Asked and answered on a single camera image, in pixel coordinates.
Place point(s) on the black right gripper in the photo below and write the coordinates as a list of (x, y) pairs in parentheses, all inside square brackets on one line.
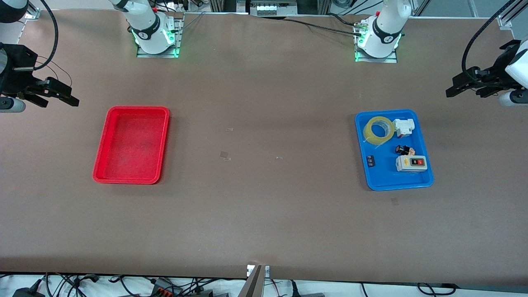
[(17, 81)]

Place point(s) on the white plug adapter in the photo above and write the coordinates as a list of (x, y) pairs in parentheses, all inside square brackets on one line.
[(403, 128)]

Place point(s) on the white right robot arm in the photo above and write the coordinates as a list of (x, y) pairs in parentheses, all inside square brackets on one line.
[(148, 24)]

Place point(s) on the small black terminal block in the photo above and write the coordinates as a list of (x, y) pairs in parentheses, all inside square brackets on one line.
[(371, 161)]

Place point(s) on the aluminium corner profile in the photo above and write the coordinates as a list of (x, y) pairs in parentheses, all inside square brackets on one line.
[(511, 14)]

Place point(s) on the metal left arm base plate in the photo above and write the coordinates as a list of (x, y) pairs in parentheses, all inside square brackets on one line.
[(392, 60)]

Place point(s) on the blue plastic tray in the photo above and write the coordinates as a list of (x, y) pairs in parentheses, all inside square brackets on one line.
[(387, 179)]

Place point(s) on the black push button switch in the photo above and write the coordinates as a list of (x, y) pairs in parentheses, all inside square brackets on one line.
[(404, 149)]

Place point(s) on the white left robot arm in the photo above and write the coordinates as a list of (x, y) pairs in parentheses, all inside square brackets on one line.
[(383, 29)]

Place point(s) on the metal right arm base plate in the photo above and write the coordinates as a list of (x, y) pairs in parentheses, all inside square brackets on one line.
[(180, 33)]

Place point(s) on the aluminium corner bracket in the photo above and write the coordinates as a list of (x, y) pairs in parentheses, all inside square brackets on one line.
[(32, 14)]

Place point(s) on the aluminium frame structure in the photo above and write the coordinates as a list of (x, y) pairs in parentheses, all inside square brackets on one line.
[(268, 6)]

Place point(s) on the grey switch box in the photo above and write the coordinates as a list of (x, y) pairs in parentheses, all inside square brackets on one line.
[(410, 163)]

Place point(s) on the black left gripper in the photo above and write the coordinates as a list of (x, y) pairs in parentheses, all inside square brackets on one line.
[(493, 76)]

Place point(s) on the red plastic tray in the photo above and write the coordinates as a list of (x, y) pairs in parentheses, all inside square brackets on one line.
[(132, 144)]

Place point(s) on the yellow packing tape roll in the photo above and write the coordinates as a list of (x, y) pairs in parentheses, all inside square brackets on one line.
[(367, 134)]

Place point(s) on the black power adapter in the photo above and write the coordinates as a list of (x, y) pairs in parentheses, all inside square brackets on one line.
[(29, 291)]

